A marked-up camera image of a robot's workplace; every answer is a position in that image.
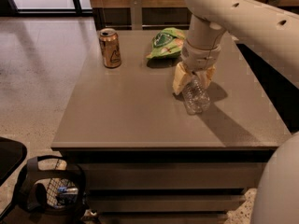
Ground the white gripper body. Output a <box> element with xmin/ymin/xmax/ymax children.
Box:
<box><xmin>180</xmin><ymin>40</ymin><xmax>221</xmax><ymax>72</ymax></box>

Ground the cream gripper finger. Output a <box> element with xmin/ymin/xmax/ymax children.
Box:
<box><xmin>196</xmin><ymin>65</ymin><xmax>216</xmax><ymax>88</ymax></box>
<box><xmin>173</xmin><ymin>62</ymin><xmax>192</xmax><ymax>95</ymax></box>

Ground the clear plastic water bottle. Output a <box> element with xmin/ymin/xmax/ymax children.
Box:
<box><xmin>182</xmin><ymin>76</ymin><xmax>210</xmax><ymax>115</ymax></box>

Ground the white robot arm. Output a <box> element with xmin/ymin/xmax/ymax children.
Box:
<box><xmin>173</xmin><ymin>0</ymin><xmax>299</xmax><ymax>224</ymax></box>

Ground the green chip bag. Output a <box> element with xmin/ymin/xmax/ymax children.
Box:
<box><xmin>147</xmin><ymin>27</ymin><xmax>186</xmax><ymax>60</ymax></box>

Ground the gold soda can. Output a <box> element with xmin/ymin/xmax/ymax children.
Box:
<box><xmin>99</xmin><ymin>28</ymin><xmax>121</xmax><ymax>68</ymax></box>

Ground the grey drawer cabinet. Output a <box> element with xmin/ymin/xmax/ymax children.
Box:
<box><xmin>52</xmin><ymin>31</ymin><xmax>290</xmax><ymax>224</ymax></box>

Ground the black mesh bag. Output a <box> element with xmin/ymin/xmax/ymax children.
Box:
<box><xmin>13</xmin><ymin>155</ymin><xmax>86</xmax><ymax>224</ymax></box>

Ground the black chair seat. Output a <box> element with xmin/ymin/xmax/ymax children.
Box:
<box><xmin>0</xmin><ymin>137</ymin><xmax>27</xmax><ymax>186</ymax></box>

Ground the left metal bracket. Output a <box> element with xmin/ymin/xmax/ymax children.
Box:
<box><xmin>129</xmin><ymin>0</ymin><xmax>143</xmax><ymax>30</ymax></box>

